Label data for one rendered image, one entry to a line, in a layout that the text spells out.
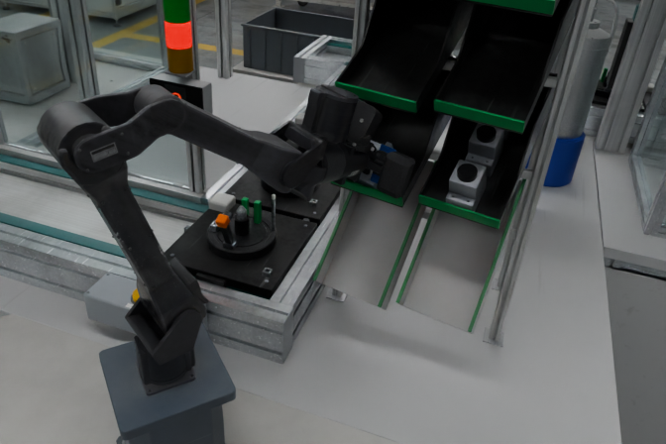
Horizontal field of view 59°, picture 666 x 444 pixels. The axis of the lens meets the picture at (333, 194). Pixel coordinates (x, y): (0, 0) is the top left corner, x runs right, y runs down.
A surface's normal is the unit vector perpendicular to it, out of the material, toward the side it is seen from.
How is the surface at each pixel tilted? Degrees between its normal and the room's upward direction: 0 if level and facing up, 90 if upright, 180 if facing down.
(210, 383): 0
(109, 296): 0
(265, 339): 90
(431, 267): 45
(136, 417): 0
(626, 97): 90
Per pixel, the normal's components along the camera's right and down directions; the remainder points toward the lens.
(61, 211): 0.06, -0.85
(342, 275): -0.30, -0.30
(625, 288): -0.33, 0.47
